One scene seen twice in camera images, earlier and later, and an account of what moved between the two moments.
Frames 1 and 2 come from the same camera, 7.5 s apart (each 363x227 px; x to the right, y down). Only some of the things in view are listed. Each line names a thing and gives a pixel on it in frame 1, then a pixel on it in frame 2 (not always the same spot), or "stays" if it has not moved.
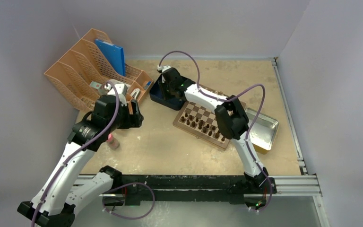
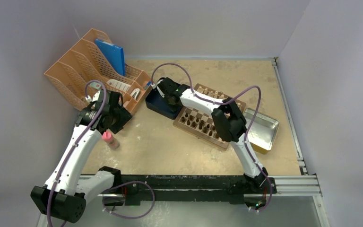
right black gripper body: [167, 90] -> [175, 108]
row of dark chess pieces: [211, 131] stays
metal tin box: [263, 132] stays
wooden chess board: [203, 122] stays
